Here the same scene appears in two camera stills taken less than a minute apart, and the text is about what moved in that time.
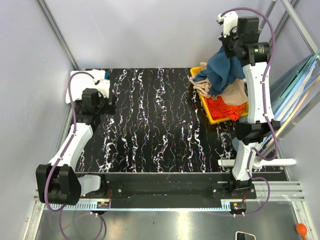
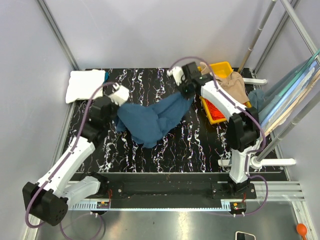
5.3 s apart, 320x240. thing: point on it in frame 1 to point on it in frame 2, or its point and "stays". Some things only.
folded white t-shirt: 80,81 stays
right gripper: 228,53 to 186,95
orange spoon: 302,229 stays
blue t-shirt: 222,70 to 146,125
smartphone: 240,235 stays
